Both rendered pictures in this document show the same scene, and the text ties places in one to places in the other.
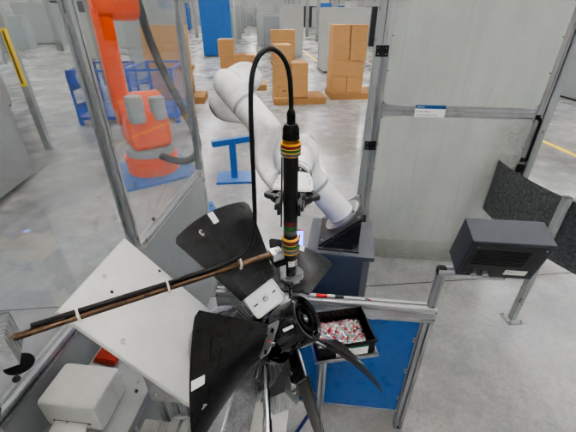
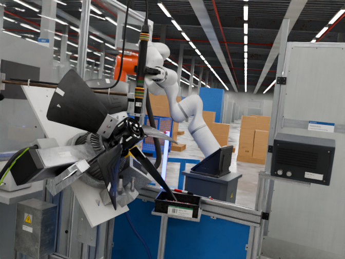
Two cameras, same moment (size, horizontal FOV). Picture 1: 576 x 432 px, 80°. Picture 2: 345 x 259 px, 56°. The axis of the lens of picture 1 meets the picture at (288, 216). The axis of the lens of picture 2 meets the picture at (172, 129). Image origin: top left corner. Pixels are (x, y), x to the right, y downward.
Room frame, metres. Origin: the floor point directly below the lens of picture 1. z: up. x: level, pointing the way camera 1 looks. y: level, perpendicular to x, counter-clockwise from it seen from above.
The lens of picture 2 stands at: (-0.64, -0.61, 1.34)
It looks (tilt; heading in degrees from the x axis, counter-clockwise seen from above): 4 degrees down; 18
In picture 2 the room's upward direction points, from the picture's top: 6 degrees clockwise
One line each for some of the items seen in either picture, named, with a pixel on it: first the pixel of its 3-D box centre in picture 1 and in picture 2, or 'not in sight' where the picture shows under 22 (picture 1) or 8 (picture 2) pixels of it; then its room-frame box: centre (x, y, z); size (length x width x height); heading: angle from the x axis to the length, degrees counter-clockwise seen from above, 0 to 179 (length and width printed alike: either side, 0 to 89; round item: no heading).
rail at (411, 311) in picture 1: (322, 304); (178, 199); (1.05, -0.15, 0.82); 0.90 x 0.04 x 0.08; 84
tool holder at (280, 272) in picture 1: (286, 262); (136, 105); (0.70, 0.00, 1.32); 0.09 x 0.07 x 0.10; 119
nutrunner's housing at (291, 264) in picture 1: (291, 208); (141, 70); (0.70, -0.01, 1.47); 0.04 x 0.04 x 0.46
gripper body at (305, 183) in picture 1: (294, 186); (152, 72); (0.81, -0.02, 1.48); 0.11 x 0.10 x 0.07; 173
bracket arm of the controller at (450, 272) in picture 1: (470, 273); (284, 178); (0.99, -0.67, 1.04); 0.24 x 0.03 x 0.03; 84
